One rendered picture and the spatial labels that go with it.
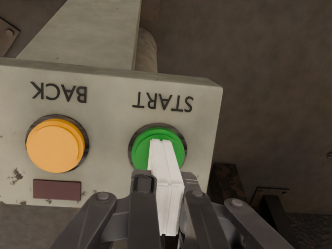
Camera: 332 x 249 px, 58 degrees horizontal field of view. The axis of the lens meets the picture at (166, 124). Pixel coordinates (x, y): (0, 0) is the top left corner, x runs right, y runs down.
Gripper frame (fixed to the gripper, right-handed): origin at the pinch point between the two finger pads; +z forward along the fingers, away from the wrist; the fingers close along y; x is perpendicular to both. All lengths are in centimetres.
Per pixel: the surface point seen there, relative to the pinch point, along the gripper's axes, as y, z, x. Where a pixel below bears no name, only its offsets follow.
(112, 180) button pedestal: -3.3, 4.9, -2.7
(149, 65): 0.3, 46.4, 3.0
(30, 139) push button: -9.1, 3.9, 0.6
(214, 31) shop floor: 17, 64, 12
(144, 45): -1, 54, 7
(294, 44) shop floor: 40, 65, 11
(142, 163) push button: -1.2, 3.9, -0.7
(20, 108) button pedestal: -10.2, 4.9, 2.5
